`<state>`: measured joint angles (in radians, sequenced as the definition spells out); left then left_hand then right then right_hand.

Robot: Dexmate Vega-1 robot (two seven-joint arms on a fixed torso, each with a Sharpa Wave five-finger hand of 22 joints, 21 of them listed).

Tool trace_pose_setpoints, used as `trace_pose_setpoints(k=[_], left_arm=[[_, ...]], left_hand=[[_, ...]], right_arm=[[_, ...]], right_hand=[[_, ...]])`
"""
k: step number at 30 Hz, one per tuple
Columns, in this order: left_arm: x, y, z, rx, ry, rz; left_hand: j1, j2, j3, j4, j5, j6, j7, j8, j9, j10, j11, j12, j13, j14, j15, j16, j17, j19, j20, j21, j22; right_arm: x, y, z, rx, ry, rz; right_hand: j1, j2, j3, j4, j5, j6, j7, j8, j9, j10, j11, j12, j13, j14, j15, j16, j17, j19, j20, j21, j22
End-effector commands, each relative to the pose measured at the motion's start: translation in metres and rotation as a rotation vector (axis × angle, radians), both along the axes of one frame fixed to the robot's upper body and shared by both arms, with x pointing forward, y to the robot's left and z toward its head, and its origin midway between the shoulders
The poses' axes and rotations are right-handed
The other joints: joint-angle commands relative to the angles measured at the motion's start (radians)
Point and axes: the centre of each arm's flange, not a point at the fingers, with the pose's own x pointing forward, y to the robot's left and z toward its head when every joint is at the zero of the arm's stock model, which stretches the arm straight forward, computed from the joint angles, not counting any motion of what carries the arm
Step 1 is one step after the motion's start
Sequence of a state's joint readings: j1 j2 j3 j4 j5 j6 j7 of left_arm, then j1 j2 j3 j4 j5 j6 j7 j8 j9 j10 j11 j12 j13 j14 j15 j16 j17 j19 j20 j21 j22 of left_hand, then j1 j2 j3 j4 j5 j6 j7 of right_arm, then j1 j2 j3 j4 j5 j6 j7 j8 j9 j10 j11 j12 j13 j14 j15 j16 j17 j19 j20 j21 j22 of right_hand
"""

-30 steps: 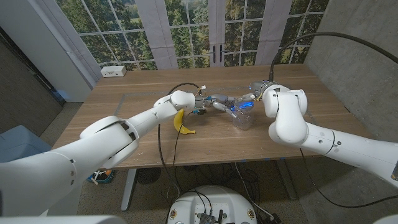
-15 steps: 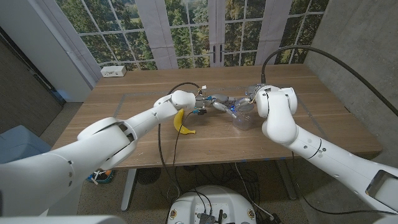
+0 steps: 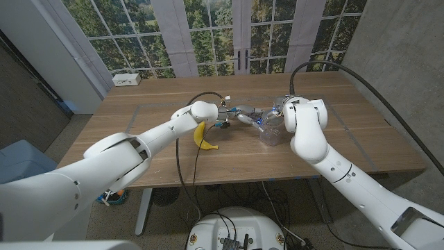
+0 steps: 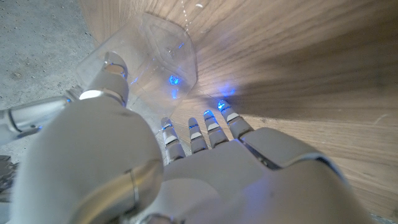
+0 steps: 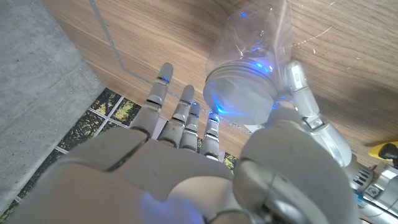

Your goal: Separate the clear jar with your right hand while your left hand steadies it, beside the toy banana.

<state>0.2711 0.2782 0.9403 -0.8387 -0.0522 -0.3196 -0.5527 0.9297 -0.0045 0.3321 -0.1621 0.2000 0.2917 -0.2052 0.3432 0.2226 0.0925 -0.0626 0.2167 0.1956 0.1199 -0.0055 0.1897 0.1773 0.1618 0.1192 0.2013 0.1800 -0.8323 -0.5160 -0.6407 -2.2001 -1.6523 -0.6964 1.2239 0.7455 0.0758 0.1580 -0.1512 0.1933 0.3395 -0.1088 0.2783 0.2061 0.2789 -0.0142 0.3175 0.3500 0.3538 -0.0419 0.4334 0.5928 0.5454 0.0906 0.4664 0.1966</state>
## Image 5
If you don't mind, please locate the clear plastic jar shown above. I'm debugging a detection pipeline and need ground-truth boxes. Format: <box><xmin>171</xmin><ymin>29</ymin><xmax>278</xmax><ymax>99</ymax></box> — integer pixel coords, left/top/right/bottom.
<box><xmin>205</xmin><ymin>0</ymin><xmax>295</xmax><ymax>94</ymax></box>

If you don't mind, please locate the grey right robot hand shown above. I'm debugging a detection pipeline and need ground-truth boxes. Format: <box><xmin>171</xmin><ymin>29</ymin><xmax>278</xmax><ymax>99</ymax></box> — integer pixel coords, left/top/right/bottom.
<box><xmin>6</xmin><ymin>62</ymin><xmax>358</xmax><ymax>224</ymax></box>

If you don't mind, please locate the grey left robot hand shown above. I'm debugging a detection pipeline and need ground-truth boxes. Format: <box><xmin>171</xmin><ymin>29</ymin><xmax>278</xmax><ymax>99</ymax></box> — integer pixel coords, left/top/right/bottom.
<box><xmin>284</xmin><ymin>60</ymin><xmax>398</xmax><ymax>224</ymax></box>

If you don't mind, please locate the yellow toy banana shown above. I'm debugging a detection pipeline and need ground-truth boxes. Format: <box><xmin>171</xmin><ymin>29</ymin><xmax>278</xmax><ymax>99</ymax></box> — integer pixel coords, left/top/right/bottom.
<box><xmin>368</xmin><ymin>141</ymin><xmax>398</xmax><ymax>159</ymax></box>

